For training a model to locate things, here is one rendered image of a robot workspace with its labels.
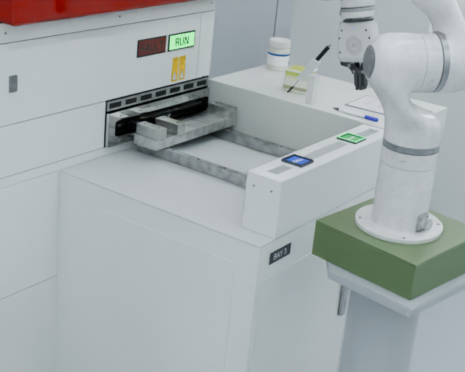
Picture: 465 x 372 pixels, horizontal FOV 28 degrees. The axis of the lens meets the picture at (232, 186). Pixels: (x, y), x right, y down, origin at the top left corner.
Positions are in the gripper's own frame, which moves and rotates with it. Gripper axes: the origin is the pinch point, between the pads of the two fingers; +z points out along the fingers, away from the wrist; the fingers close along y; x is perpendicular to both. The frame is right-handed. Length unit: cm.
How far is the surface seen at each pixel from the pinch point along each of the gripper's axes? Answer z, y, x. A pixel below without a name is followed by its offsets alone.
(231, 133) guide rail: 17, -48, 8
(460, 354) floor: 111, -11, 85
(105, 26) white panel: -18, -56, -31
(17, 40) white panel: -18, -56, -61
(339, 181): 22.7, -0.4, -12.6
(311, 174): 17.5, 0.8, -27.2
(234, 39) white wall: 15, -215, 241
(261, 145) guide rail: 20.3, -37.3, 8.0
